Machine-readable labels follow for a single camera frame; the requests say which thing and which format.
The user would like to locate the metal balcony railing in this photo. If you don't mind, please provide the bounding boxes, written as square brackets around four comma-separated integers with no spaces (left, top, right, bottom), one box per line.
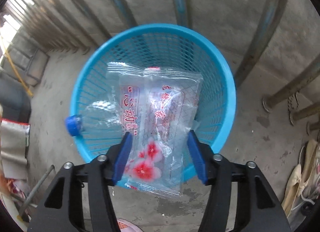
[4,0,320,132]

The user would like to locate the metal dustpan box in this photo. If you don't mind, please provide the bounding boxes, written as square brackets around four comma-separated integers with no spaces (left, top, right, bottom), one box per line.
[8,44,49,87]

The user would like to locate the blue plastic mesh wastebasket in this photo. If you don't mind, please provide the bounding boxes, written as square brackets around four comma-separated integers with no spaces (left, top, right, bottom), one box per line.
[69,23,237,185]

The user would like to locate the crushed plastic water bottle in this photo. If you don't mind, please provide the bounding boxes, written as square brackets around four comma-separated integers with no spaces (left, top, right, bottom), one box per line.
[65,100,123,137]

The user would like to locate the clear red-flower plastic wrapper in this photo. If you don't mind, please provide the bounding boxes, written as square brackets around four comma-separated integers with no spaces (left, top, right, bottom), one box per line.
[106,62,203,197]

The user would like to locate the beige shoes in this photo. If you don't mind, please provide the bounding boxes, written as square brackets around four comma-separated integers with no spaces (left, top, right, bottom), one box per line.
[281,139,319,217]

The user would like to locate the yellow broom handle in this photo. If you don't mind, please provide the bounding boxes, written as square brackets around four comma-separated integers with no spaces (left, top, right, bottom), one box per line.
[5,50,34,97]

